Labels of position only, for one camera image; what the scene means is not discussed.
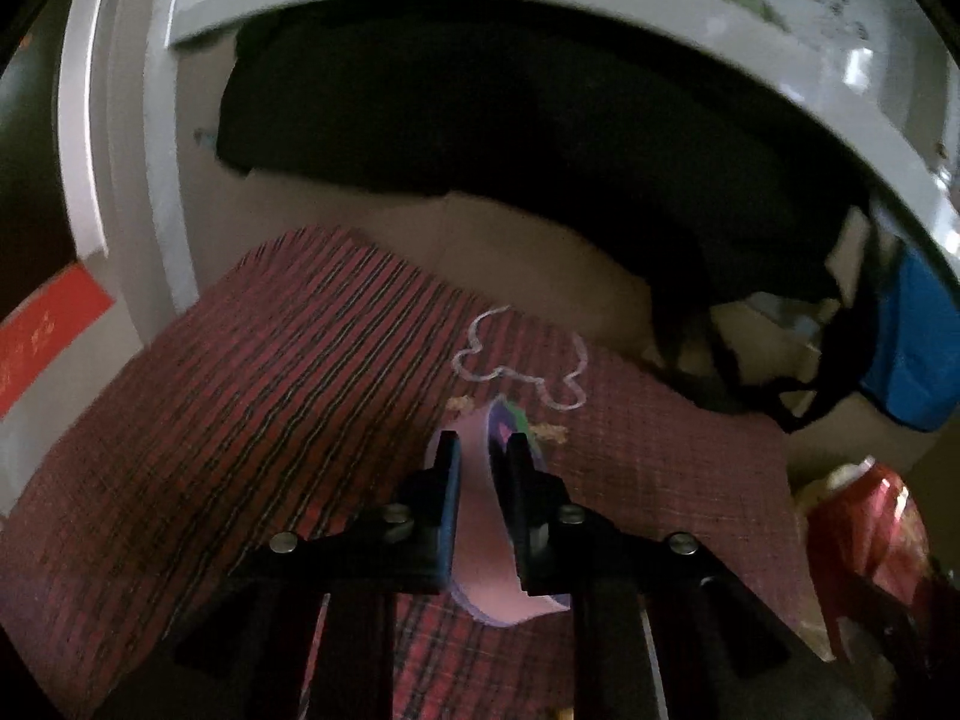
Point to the red striped woven mat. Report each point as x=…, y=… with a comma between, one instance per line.
x=225, y=427

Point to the blue bag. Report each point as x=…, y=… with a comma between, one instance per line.
x=915, y=360

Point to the white furniture frame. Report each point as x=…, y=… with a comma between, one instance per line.
x=135, y=127

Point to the black bag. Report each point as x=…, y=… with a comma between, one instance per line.
x=525, y=127

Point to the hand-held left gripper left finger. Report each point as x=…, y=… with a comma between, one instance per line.
x=450, y=495

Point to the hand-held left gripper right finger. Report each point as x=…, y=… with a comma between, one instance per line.
x=521, y=510

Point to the yellowish plastic bag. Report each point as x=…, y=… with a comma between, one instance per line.
x=840, y=476

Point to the cardboard box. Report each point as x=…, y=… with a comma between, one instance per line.
x=772, y=337

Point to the brown food crumbs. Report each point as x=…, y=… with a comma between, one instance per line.
x=550, y=433
x=459, y=405

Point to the red plastic bag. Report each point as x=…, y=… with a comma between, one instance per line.
x=862, y=540

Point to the pink and purple paper bowl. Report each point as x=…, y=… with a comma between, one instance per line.
x=480, y=540

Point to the box with red label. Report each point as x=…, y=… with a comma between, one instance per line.
x=45, y=330

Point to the brown cardboard panel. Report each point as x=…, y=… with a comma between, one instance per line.
x=525, y=270

